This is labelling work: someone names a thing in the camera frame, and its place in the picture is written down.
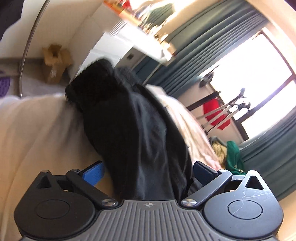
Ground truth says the black garment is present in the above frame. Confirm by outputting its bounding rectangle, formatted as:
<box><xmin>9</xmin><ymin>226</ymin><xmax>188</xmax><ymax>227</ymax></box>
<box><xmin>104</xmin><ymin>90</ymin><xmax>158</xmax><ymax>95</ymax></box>
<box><xmin>65</xmin><ymin>59</ymin><xmax>201</xmax><ymax>201</ymax></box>

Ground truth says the green garment pile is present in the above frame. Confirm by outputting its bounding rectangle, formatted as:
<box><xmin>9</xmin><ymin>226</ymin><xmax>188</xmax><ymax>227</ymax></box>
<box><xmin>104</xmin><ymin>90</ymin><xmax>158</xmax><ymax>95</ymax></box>
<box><xmin>226</xmin><ymin>141</ymin><xmax>246</xmax><ymax>175</ymax></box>

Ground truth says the yellow knitted cloth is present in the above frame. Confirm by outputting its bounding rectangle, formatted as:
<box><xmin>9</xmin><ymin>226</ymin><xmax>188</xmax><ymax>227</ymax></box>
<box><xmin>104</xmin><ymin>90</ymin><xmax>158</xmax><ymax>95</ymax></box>
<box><xmin>212</xmin><ymin>141</ymin><xmax>227</xmax><ymax>165</ymax></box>

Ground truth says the pink white bed sheet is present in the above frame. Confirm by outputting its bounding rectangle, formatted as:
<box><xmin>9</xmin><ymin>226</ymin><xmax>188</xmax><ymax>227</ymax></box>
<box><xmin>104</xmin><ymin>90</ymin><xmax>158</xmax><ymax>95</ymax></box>
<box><xmin>1</xmin><ymin>86</ymin><xmax>222</xmax><ymax>240</ymax></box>

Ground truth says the teal curtain right of window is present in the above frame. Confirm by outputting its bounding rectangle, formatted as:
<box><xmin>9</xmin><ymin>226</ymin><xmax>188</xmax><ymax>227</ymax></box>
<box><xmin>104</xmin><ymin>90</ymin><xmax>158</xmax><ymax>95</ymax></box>
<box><xmin>239</xmin><ymin>108</ymin><xmax>296</xmax><ymax>201</ymax></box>

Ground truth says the teal curtain of window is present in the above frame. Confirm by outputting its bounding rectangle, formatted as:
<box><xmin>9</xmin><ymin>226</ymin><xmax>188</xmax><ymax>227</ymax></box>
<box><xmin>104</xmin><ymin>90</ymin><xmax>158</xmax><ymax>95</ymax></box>
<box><xmin>239</xmin><ymin>108</ymin><xmax>296</xmax><ymax>201</ymax></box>
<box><xmin>134</xmin><ymin>1</ymin><xmax>268</xmax><ymax>97</ymax></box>

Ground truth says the red cloth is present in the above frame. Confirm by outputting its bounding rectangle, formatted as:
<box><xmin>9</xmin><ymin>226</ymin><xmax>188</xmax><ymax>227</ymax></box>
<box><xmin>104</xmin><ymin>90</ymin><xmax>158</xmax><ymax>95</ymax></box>
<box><xmin>203</xmin><ymin>98</ymin><xmax>230</xmax><ymax>130</ymax></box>

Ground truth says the dark framed window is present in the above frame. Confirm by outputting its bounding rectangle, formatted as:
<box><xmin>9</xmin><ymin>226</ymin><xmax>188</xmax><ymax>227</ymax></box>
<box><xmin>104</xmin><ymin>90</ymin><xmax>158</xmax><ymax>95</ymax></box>
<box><xmin>209</xmin><ymin>28</ymin><xmax>295</xmax><ymax>140</ymax></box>

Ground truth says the cardboard box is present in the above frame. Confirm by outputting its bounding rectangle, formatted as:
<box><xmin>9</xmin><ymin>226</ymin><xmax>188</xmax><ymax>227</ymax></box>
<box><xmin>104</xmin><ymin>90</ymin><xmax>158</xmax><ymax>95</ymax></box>
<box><xmin>42</xmin><ymin>44</ymin><xmax>73</xmax><ymax>84</ymax></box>

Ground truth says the white desk cabinet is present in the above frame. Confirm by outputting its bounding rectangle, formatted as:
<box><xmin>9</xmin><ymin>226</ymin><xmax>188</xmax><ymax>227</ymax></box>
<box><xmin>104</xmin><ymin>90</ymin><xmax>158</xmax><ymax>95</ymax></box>
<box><xmin>77</xmin><ymin>0</ymin><xmax>176</xmax><ymax>77</ymax></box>

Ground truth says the teal curtain left of window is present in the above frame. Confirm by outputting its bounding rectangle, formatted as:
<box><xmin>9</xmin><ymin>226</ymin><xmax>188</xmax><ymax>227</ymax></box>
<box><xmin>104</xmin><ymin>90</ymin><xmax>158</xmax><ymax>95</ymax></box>
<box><xmin>134</xmin><ymin>1</ymin><xmax>268</xmax><ymax>97</ymax></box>

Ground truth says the curved metal rail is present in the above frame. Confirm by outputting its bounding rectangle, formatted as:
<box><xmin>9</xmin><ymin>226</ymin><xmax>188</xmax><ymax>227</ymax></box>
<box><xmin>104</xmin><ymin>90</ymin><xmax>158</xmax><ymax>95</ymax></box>
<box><xmin>17</xmin><ymin>0</ymin><xmax>52</xmax><ymax>98</ymax></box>

